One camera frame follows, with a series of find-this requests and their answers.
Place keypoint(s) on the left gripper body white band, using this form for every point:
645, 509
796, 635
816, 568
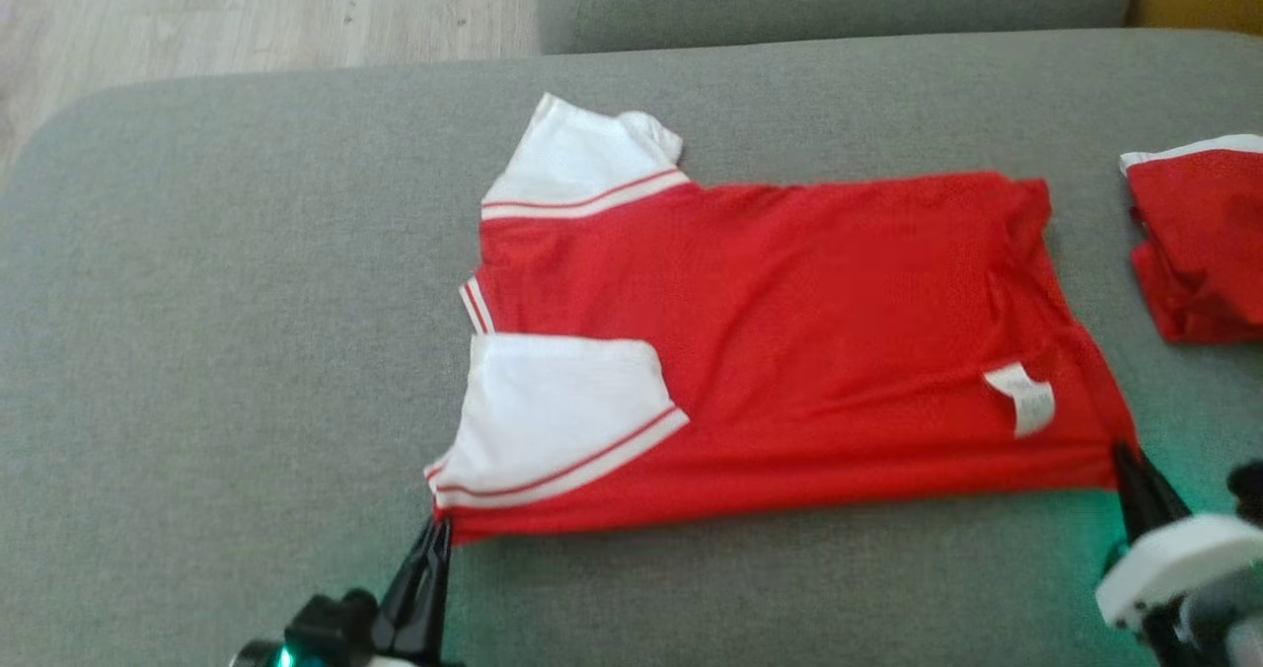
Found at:
395, 661

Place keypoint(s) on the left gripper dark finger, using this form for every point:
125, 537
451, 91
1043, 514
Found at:
405, 608
434, 618

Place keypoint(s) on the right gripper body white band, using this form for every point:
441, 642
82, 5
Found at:
1174, 563

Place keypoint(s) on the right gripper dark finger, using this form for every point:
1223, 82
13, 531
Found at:
1135, 509
1164, 509

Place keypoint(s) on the red shorts with white waistband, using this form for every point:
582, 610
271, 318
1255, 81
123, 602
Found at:
1204, 243

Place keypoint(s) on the red shirt with white sleeves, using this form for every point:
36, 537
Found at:
789, 332

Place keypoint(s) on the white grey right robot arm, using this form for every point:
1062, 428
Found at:
1214, 623

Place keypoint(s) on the grey sofa seat cushion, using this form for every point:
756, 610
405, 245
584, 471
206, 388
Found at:
247, 302

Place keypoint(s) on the grey sofa back cushion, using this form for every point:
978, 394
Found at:
839, 1

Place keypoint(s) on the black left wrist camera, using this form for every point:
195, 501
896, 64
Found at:
326, 632

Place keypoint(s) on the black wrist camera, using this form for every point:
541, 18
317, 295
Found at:
326, 632
1248, 494

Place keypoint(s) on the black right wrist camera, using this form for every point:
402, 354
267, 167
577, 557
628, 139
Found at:
1248, 494

